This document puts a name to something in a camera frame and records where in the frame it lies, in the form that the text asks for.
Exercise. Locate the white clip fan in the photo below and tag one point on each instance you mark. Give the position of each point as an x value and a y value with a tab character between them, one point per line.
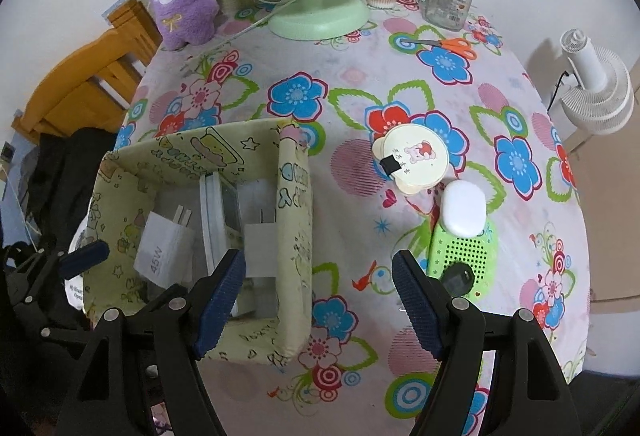
600	86

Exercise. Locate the tall white printed box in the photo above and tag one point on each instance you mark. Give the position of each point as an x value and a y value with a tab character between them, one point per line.
257	196

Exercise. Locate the white charger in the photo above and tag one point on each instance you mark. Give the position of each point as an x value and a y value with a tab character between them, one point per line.
162	246

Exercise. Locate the black clothing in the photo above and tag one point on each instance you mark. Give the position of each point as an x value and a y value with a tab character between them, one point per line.
60	176

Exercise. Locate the white printed shirt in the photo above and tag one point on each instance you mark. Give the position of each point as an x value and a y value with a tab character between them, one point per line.
75	288

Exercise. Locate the wooden chair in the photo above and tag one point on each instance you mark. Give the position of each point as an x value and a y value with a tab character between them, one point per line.
75	81

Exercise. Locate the translucent white rectangular case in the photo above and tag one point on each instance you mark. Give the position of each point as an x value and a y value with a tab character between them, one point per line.
212	216

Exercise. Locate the small black gadget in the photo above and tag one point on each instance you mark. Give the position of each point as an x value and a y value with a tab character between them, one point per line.
457	281

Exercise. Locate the round cream pocket mirror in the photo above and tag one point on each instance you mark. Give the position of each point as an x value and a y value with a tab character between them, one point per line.
415	156

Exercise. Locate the wall socket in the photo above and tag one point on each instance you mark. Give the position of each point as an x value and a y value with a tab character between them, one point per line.
7	151

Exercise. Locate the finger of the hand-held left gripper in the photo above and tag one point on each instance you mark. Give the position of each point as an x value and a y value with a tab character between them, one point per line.
45	323
85	256

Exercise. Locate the cartoon fabric storage box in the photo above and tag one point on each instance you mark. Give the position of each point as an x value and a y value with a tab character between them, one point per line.
295	216

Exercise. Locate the orange scissors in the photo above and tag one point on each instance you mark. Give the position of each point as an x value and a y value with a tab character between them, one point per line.
457	47

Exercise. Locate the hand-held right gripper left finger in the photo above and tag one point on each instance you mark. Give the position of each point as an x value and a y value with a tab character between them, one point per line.
220	301

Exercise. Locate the beige wardrobe panel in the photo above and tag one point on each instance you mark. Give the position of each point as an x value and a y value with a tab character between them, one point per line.
615	216

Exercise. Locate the blue paper sheet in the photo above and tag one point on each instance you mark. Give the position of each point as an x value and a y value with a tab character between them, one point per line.
117	10

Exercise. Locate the white oval earbud case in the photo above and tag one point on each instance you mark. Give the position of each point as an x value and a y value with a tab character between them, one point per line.
462	208

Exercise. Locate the floral tablecloth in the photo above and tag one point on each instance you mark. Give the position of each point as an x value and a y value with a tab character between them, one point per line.
350	81

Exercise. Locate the green panda speaker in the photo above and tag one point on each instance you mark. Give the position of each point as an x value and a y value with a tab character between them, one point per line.
470	256

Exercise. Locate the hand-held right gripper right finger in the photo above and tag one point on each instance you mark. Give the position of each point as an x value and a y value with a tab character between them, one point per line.
417	306

